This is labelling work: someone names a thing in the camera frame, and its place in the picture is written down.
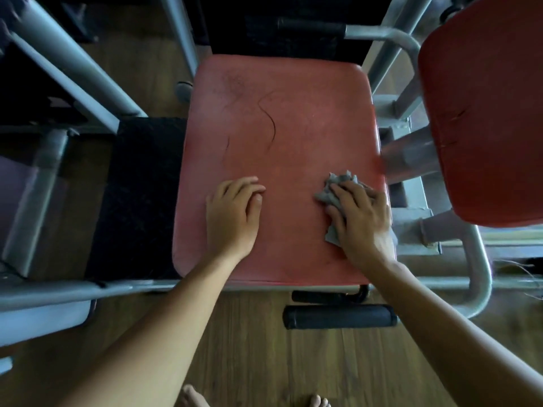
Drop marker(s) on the black rubber floor mat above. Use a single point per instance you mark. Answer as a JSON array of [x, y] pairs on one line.
[[135, 199]]

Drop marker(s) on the grey metal machine frame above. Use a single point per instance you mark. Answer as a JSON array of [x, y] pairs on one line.
[[418, 233]]

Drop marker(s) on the person's foot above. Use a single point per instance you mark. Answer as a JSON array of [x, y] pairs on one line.
[[193, 397], [319, 401]]

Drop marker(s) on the person's left foot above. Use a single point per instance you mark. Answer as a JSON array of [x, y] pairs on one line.
[[193, 397]]

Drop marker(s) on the person's left middle finger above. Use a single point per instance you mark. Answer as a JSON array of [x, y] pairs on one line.
[[242, 183]]

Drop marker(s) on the person's left thumb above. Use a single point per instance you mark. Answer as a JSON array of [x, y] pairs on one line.
[[254, 211]]

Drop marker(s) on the person's left forearm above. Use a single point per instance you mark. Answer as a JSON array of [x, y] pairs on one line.
[[144, 347]]

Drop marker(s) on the person's right thumb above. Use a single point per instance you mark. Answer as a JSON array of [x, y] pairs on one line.
[[335, 220]]

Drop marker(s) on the person's right foot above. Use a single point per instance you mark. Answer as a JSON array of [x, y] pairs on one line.
[[319, 401]]

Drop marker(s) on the red padded seat cushion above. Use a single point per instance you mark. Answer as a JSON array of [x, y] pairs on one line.
[[280, 131]]

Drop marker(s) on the person's right middle finger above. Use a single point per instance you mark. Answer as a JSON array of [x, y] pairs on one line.
[[357, 191]]

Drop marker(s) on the black foam roller pad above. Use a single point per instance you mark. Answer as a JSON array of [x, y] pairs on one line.
[[339, 316]]

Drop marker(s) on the person's right hand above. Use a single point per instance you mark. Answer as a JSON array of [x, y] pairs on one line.
[[365, 228]]

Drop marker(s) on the person's left little finger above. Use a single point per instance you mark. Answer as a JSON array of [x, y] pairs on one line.
[[211, 201]]

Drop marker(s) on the grey cleaning cloth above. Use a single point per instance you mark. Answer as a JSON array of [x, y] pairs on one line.
[[328, 192]]

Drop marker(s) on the person's left hand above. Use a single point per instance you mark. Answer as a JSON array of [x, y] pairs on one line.
[[231, 224]]

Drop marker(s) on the red padded back cushion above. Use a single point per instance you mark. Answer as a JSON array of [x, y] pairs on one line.
[[488, 114]]

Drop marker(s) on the person's right forearm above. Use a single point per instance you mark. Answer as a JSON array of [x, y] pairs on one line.
[[449, 334]]

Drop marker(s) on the grey metal frame with tubes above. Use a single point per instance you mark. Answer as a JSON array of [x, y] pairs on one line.
[[63, 71]]

